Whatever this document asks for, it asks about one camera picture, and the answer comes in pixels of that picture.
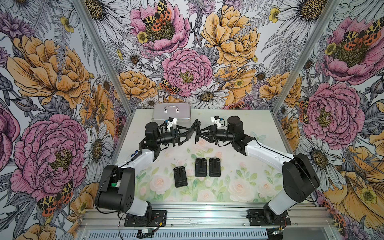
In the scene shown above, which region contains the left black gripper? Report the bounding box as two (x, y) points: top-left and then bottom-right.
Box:
(155, 124), (192, 146)

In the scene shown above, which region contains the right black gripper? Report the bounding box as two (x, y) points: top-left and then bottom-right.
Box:
(197, 123), (236, 145)

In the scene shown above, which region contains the black phone stand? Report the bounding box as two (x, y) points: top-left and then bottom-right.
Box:
(209, 158), (221, 178)
(195, 128), (200, 144)
(174, 166), (188, 188)
(195, 158), (207, 178)

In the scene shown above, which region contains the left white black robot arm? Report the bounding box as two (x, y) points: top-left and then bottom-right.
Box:
(95, 120), (201, 225)

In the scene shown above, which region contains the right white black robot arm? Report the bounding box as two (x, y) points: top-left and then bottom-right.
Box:
(194, 116), (321, 225)

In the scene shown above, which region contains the silver aluminium case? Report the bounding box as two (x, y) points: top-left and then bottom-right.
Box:
(152, 103), (191, 123)

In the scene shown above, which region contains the small circuit board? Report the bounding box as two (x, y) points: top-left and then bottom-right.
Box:
(136, 229), (154, 239)

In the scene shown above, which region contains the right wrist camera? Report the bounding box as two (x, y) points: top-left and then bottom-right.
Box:
(211, 116), (226, 129)

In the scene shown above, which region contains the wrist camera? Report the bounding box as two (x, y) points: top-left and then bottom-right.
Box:
(165, 118), (178, 132)
(211, 116), (226, 129)

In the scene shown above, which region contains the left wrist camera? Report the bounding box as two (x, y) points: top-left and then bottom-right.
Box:
(165, 118), (178, 132)

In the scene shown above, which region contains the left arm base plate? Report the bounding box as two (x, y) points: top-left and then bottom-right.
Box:
(124, 210), (168, 228)

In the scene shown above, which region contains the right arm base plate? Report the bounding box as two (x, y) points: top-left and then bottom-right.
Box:
(246, 209), (292, 227)

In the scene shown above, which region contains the aluminium front rail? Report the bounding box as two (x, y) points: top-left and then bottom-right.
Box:
(79, 202), (333, 230)

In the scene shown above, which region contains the right aluminium corner post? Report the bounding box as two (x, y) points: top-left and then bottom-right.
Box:
(271, 0), (340, 115)

